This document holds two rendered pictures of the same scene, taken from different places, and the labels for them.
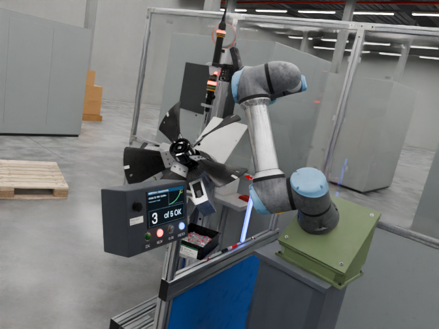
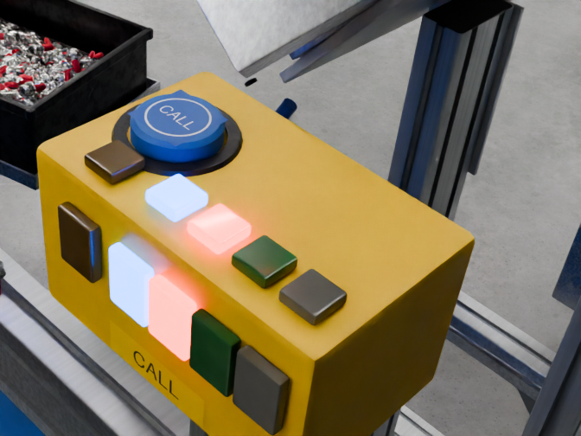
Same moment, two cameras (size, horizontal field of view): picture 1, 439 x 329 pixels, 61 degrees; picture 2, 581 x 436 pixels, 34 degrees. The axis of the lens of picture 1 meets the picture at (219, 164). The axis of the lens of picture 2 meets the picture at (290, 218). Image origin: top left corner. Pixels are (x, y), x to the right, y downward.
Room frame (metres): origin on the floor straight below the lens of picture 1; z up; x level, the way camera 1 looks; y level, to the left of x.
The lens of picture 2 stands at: (1.97, -0.65, 1.31)
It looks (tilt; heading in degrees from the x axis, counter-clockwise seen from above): 40 degrees down; 95
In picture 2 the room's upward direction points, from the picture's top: 8 degrees clockwise
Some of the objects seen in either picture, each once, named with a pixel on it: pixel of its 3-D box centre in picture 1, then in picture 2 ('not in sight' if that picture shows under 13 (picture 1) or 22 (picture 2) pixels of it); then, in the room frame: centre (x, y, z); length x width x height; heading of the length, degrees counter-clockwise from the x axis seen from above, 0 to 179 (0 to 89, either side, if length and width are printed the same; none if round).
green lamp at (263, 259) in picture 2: not in sight; (264, 261); (1.94, -0.40, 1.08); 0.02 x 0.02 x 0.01; 57
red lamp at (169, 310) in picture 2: not in sight; (171, 317); (1.90, -0.40, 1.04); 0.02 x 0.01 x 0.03; 147
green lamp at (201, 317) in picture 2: not in sight; (214, 353); (1.92, -0.41, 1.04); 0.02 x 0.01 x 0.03; 147
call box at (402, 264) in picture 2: not in sight; (243, 278); (1.92, -0.35, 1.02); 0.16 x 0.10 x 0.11; 147
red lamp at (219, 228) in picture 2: not in sight; (219, 227); (1.92, -0.38, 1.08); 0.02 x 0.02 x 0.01; 57
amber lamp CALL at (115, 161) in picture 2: not in sight; (114, 161); (1.87, -0.35, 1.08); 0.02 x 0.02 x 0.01; 57
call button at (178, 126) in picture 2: not in sight; (177, 130); (1.89, -0.33, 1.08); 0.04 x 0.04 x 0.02
